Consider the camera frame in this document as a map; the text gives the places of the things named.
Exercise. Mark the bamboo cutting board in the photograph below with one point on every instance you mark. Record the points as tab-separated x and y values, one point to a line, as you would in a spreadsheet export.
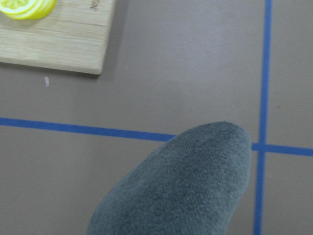
73	37

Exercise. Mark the grey cleaning cloth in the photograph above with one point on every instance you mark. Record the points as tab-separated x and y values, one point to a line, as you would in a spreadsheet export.
191	185

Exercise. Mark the yellow lemon slice toy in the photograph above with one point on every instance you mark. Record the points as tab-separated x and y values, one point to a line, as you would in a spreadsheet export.
26	9

